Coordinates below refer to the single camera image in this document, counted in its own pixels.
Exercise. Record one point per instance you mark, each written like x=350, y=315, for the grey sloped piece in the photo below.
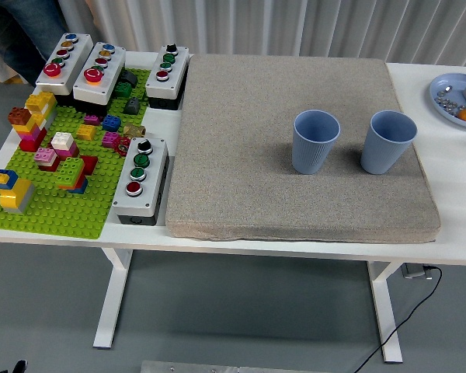
x=132, y=106

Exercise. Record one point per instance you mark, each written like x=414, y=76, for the grey-brown fabric mat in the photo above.
x=237, y=155

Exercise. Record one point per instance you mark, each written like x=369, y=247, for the small magenta brick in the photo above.
x=92, y=119

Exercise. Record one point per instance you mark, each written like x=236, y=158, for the four-button control box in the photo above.
x=155, y=182
x=178, y=77

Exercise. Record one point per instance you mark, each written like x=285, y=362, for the white-topped pink brick stack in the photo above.
x=64, y=141

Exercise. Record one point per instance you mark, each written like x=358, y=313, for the person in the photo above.
x=19, y=35

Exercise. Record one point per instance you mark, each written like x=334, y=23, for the white curtain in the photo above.
x=256, y=23

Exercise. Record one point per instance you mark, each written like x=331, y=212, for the yellow brown red brick tower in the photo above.
x=33, y=132

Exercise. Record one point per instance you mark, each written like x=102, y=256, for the white table leg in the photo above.
x=112, y=299
x=384, y=311

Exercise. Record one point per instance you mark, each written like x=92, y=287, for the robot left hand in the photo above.
x=21, y=367

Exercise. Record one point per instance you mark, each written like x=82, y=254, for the blue plate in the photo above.
x=456, y=81

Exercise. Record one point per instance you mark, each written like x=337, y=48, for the blue ribbed cup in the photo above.
x=310, y=155
x=380, y=155

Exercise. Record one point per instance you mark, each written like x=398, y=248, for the black curved piece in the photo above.
x=130, y=77

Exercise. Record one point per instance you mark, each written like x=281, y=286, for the grey power adapter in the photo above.
x=411, y=270

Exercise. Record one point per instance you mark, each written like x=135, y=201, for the pink-topped red brick stack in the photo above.
x=46, y=155

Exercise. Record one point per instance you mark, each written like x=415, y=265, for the yellow blue grey brick stack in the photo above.
x=15, y=194

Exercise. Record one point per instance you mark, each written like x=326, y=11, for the five-button control box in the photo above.
x=108, y=77
x=77, y=58

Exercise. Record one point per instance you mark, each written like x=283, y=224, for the green-topped red brick stack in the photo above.
x=70, y=171

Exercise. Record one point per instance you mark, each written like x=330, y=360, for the green brick baseplate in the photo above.
x=54, y=217

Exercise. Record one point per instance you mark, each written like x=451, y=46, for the dark green brick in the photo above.
x=123, y=90

